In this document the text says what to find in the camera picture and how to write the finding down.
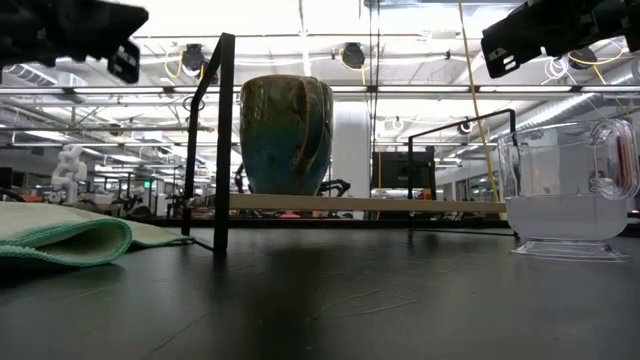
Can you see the green brown ceramic mug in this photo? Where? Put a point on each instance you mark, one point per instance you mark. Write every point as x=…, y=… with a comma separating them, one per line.
x=285, y=140

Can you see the white robot figure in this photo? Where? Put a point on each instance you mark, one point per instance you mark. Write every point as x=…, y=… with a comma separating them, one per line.
x=70, y=170

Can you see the light green microfiber cloth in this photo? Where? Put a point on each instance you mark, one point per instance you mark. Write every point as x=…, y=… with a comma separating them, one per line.
x=60, y=235

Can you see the clear plastic cup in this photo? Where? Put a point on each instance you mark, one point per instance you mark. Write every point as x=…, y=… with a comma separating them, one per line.
x=565, y=215

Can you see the black aluminium rig frame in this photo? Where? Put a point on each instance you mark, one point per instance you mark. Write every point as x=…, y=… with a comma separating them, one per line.
x=325, y=222

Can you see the white building column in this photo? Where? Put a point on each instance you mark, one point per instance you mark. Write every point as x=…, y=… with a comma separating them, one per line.
x=352, y=150

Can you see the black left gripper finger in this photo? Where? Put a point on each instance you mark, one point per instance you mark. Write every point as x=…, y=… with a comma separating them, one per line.
x=125, y=20

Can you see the black monitor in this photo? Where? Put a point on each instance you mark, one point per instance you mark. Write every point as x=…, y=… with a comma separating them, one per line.
x=390, y=170

